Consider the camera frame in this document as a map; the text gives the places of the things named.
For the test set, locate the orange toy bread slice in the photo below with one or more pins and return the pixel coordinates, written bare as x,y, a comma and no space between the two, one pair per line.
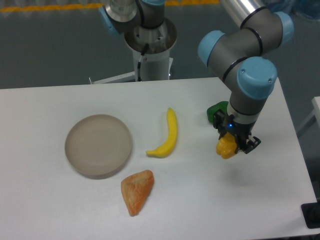
135,190

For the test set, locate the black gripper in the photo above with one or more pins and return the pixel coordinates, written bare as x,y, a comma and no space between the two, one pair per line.
225,123

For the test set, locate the green toy pepper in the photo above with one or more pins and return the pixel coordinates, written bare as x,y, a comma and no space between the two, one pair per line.
222,105

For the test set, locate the yellow toy pepper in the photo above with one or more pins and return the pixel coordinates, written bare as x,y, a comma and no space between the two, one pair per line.
226,146

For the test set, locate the black device at table edge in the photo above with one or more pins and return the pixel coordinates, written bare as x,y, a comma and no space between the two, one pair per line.
311,214

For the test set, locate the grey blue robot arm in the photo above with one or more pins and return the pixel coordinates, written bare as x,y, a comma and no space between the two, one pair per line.
236,59

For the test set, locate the yellow toy banana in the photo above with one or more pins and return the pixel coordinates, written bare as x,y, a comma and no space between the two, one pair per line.
166,148

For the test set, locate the beige round plate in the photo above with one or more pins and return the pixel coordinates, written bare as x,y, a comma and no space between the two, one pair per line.
98,146

